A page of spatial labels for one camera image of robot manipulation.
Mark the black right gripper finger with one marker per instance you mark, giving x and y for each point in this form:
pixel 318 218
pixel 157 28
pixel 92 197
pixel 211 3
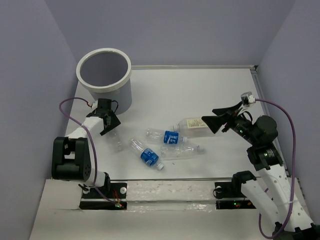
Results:
pixel 214 123
pixel 232 109

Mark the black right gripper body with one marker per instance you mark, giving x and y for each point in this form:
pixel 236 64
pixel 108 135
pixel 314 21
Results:
pixel 241 126

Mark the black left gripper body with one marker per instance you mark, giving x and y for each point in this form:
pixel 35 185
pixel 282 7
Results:
pixel 114 122

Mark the clear unlabelled bottle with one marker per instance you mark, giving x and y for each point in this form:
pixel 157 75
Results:
pixel 115 142

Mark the blue label bottle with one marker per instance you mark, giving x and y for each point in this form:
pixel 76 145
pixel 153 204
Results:
pixel 165 137
pixel 145 154

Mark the blue label bottle front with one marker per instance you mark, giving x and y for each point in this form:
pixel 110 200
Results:
pixel 145 154

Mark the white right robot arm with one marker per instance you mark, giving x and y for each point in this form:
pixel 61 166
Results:
pixel 278 203

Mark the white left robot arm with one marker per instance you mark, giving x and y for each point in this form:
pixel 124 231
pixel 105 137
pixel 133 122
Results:
pixel 74 156

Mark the white round plastic bin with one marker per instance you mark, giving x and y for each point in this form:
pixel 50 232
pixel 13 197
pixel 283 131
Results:
pixel 106 73

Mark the clear bottle cream label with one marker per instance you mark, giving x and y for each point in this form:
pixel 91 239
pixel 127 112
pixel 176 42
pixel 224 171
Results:
pixel 193 127

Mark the clear crushed bottle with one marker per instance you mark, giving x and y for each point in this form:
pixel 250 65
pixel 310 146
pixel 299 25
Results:
pixel 184 151

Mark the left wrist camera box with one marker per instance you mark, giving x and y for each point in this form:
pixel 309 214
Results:
pixel 94 105

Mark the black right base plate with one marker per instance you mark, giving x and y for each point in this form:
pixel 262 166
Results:
pixel 228 199

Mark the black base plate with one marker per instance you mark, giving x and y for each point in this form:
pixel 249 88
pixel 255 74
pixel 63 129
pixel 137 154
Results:
pixel 114 199
pixel 228 199

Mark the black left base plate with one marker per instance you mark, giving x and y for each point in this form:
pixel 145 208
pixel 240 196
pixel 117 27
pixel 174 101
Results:
pixel 114 199

